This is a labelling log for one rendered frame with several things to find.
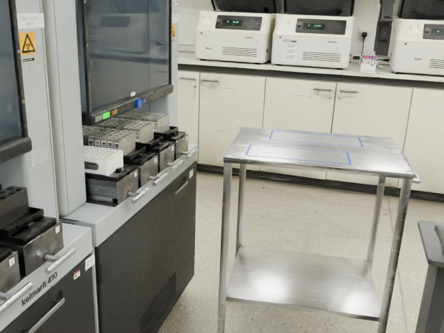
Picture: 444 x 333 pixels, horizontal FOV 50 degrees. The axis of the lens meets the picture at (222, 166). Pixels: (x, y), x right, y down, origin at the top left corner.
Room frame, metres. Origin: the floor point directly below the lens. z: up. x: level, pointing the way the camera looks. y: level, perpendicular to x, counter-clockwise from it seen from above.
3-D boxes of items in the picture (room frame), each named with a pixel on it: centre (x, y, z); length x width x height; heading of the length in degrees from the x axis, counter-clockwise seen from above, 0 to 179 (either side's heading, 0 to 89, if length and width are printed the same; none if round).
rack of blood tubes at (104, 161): (1.36, 0.45, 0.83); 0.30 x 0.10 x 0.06; 75
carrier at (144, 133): (1.63, 0.28, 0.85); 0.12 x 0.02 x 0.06; 164
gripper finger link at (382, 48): (1.17, -0.37, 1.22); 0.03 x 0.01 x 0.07; 75
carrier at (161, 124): (1.77, 0.24, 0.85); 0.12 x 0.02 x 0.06; 164
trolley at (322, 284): (1.66, -0.34, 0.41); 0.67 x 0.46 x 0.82; 80
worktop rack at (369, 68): (3.44, -1.03, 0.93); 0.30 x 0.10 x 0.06; 159
